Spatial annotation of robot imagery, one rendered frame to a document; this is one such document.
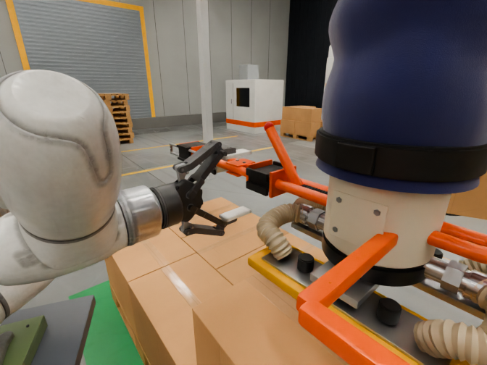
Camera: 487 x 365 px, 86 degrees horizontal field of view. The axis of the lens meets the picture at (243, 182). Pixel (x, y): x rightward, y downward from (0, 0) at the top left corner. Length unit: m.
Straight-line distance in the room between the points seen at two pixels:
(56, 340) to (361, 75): 1.04
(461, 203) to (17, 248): 2.33
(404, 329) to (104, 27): 10.42
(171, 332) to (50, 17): 9.72
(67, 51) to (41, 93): 9.92
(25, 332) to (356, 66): 1.07
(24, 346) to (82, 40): 9.67
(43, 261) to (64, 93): 0.21
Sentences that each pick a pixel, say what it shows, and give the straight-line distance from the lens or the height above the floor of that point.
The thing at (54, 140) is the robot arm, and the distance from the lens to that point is 0.25.
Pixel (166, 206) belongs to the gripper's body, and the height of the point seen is 1.28.
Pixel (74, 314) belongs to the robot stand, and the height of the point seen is 0.75.
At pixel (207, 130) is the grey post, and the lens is 4.26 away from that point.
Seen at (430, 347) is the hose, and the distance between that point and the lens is 0.42.
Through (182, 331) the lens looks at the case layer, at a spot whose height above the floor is 0.54.
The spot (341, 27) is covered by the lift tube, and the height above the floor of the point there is 1.54.
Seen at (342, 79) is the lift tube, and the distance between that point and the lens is 0.39.
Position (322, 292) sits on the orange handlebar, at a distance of 0.29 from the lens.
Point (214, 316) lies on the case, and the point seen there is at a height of 0.95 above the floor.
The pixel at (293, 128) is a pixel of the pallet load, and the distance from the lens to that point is 8.17.
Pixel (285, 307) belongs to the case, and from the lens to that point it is 0.73.
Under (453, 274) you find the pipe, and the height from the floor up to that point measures 1.22.
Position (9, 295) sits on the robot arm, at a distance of 0.96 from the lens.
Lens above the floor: 1.47
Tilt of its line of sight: 20 degrees down
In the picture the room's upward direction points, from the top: straight up
